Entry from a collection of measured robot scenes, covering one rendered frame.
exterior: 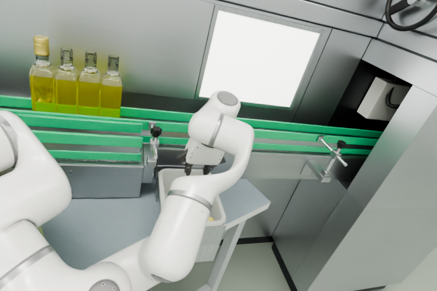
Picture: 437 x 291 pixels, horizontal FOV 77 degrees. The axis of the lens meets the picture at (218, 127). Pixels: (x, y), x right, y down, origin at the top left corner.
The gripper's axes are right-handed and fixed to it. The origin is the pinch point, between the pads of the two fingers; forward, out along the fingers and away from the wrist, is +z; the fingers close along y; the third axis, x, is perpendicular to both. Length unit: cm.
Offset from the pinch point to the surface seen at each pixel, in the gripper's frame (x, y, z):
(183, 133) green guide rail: -14.6, 3.2, 0.3
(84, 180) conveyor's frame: 0.0, 31.0, 7.2
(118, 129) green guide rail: -12.1, 23.4, -1.8
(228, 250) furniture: 9.4, -22.0, 40.9
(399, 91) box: -34, -92, -18
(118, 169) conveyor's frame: -1.3, 22.3, 3.3
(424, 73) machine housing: -17, -71, -36
